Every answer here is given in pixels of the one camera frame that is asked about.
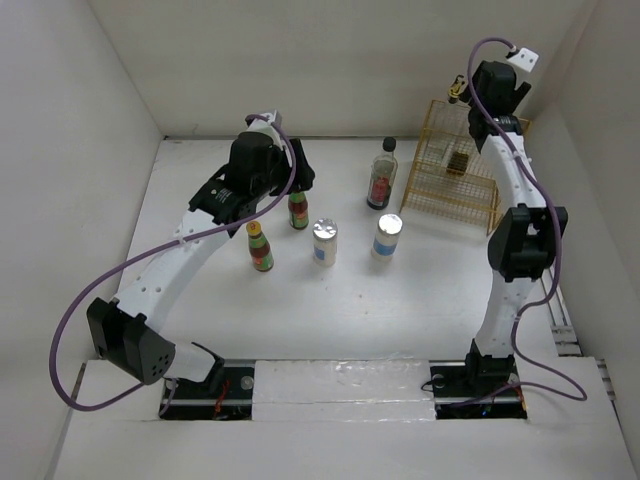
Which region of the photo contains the chili sauce bottle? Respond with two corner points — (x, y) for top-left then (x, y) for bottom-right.
(288, 192), (309, 230)
(246, 220), (274, 272)

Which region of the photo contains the clear gold spout bottle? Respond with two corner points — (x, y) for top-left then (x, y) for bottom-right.
(430, 75), (466, 163)

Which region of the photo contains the dark soy sauce bottle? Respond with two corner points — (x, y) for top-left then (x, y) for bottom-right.
(366, 137), (398, 210)

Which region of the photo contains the square bottle dark residue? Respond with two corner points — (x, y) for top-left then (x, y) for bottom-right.
(443, 115), (477, 176)

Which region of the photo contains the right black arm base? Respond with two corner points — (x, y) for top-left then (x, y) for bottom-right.
(421, 361), (528, 420)

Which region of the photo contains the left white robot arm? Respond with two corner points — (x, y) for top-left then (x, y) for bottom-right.
(87, 131), (315, 397)

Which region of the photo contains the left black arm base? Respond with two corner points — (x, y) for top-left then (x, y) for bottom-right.
(159, 360), (255, 421)

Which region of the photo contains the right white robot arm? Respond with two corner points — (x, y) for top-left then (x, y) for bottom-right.
(462, 61), (568, 394)

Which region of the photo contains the left silver lid jar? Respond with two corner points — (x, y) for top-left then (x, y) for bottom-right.
(313, 218), (338, 267)

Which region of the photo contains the silver lid jar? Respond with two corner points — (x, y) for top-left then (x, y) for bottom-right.
(371, 214), (403, 262)
(313, 218), (338, 267)

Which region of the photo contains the right silver lid jar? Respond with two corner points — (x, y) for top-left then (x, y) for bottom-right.
(371, 214), (403, 262)

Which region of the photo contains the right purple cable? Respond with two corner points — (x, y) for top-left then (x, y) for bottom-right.
(467, 37), (587, 406)

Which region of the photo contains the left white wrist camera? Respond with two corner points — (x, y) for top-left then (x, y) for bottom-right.
(245, 110), (282, 143)

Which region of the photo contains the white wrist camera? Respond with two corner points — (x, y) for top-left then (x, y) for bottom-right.
(245, 110), (282, 143)
(505, 46), (539, 73)

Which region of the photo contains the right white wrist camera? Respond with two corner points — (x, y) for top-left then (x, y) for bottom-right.
(505, 46), (539, 73)

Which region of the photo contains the yellow wire rack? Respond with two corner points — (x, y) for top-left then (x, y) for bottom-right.
(400, 100), (502, 234)

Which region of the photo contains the metal mounting rail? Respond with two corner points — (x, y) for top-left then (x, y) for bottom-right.
(225, 359), (464, 404)

